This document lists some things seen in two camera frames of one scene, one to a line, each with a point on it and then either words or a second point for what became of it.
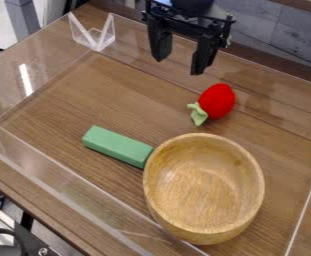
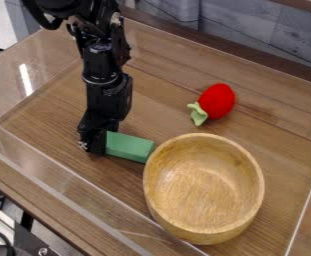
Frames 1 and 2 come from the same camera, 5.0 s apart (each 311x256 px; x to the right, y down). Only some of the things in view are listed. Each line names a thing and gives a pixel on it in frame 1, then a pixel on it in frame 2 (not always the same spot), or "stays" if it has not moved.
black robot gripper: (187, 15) → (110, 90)
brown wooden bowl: (203, 187) stays
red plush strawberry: (215, 104) stays
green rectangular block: (116, 146) stays
